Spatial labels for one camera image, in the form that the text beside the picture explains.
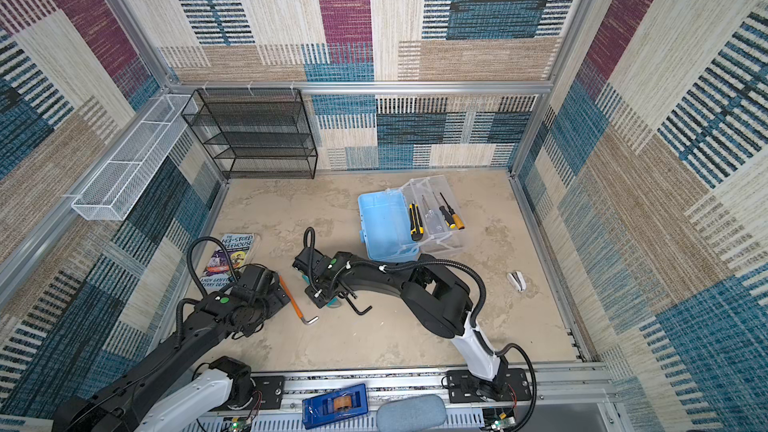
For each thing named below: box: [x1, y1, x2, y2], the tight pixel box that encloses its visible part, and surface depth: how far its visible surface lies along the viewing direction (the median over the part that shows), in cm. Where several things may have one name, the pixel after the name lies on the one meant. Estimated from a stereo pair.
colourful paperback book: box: [200, 234, 256, 288], surface depth 96 cm
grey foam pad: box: [376, 394, 447, 432], surface depth 70 cm
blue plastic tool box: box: [358, 188, 419, 261], surface depth 104 cm
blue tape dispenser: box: [302, 384, 369, 430], surface depth 69 cm
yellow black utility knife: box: [409, 203, 425, 241], surface depth 96 cm
